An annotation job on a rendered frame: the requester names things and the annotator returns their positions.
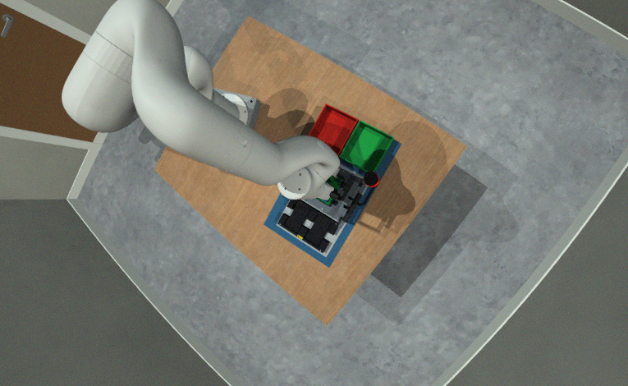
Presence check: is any green circuit board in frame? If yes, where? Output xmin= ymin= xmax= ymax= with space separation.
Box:
xmin=317 ymin=175 xmax=344 ymax=205

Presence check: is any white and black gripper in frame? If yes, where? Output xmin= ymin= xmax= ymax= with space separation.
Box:
xmin=317 ymin=182 xmax=342 ymax=201

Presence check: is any green bin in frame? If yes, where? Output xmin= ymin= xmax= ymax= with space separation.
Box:
xmin=339 ymin=120 xmax=394 ymax=172

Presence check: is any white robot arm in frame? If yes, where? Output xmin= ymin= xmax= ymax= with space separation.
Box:
xmin=62 ymin=0 xmax=340 ymax=200

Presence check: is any red open-top bin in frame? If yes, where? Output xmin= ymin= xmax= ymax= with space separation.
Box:
xmin=309 ymin=104 xmax=359 ymax=158

